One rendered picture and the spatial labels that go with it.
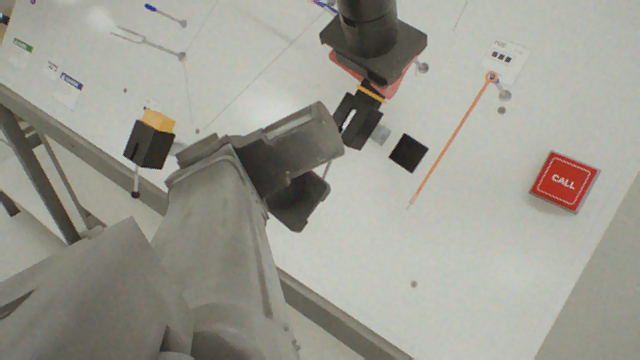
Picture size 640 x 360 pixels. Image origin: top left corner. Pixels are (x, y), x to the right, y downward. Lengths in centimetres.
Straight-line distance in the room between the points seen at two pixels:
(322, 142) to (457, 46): 30
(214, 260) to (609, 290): 191
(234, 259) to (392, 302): 54
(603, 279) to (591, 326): 21
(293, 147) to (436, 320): 33
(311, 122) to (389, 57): 14
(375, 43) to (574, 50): 25
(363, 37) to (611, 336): 156
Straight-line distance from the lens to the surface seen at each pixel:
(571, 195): 61
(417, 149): 67
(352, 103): 62
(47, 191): 160
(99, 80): 106
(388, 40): 53
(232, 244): 18
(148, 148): 79
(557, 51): 67
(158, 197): 91
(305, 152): 44
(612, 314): 197
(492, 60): 68
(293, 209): 56
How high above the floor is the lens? 149
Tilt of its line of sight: 45 degrees down
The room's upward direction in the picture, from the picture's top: straight up
